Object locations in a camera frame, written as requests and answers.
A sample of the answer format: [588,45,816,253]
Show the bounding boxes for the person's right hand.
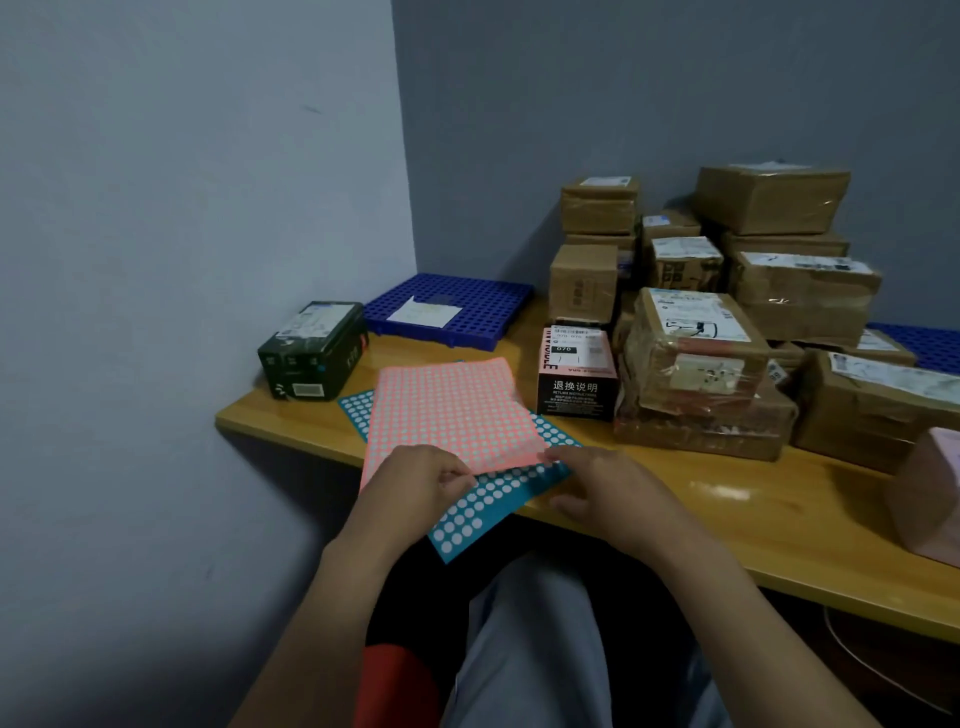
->
[541,446,721,568]

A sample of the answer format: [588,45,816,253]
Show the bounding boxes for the person's left hand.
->
[337,444,478,560]

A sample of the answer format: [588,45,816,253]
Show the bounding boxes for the teal sticker sheet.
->
[338,388,583,565]

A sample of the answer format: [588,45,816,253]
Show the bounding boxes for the pink dot sticker sheet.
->
[359,357,553,493]

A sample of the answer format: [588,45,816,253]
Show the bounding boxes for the black and pink box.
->
[536,324,621,423]

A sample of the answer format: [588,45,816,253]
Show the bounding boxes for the taped box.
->
[623,287,772,418]

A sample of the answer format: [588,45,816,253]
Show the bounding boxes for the dark green box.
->
[257,301,370,401]

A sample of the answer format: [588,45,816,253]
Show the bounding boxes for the small brown printed box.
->
[649,236,726,294]

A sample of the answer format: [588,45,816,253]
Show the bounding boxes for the large pink box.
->
[884,427,960,569]

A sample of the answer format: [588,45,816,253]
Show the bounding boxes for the pile of brown parcels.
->
[548,163,960,475]

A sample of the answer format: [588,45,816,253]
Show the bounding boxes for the person's left forearm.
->
[228,536,421,728]

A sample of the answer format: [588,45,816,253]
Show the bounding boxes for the person's right forearm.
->
[659,539,883,728]

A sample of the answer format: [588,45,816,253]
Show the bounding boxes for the person's grey trousers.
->
[442,551,733,728]

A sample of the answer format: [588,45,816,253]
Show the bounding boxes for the white paper note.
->
[386,296,464,330]

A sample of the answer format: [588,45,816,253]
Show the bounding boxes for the red stool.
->
[353,643,444,728]

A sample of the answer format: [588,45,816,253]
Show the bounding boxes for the blue plastic grid pallet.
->
[363,272,535,352]
[869,322,960,376]

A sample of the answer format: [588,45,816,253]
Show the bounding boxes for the white cable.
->
[823,605,954,714]

